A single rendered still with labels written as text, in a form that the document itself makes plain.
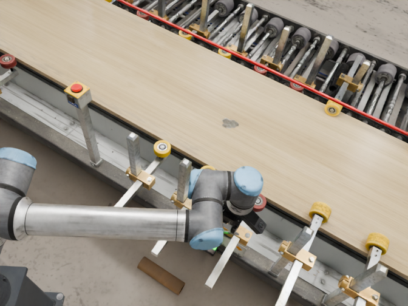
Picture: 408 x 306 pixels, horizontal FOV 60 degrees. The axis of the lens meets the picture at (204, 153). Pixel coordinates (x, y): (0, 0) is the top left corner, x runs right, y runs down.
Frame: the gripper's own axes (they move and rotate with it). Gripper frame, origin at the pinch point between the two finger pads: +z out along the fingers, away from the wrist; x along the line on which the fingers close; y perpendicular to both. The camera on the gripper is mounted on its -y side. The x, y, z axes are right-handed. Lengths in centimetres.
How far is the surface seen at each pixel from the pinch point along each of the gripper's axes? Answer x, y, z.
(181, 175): -6.0, 28.0, -5.6
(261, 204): -21.7, -3.5, 10.6
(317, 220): -25.1, -26.2, 5.2
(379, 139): -91, -39, 11
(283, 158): -51, -2, 11
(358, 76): -115, -15, -1
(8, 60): -23, 148, 11
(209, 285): 17.9, -1.2, 15.1
